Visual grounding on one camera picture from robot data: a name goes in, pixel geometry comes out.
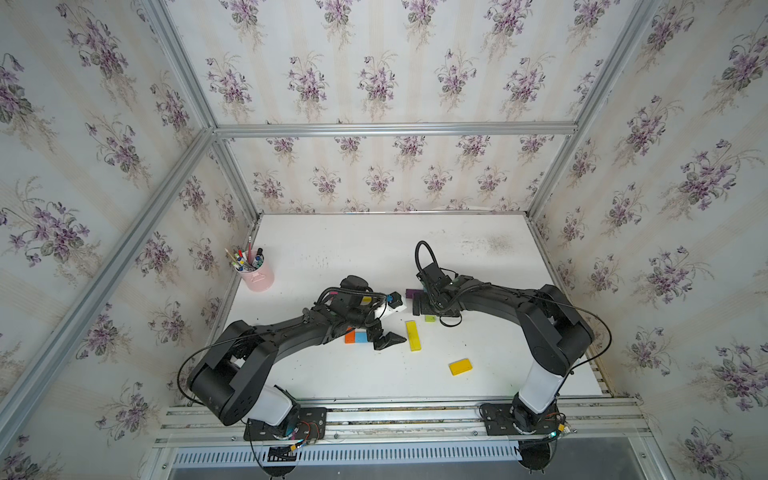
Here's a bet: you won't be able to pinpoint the yellow long block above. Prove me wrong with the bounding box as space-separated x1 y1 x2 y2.
405 320 422 352

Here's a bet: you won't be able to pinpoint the yellow-orange block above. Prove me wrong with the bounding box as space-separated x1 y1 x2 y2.
449 358 473 376

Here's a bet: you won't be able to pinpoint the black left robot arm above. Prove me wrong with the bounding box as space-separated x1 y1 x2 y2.
185 275 406 428

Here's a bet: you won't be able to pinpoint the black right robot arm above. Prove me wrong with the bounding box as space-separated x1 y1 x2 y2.
414 263 595 430

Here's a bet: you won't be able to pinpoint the pink pen cup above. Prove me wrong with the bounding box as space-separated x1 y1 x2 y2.
239 263 275 293

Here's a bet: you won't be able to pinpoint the pens in cup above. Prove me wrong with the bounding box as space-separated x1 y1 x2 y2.
225 235 265 273

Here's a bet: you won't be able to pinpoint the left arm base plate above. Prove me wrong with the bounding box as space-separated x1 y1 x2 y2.
243 407 328 442

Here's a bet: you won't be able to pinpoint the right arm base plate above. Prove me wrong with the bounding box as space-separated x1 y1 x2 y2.
479 402 567 437

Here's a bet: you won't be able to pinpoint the aluminium front rail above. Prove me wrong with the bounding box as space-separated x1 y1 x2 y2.
151 397 652 448

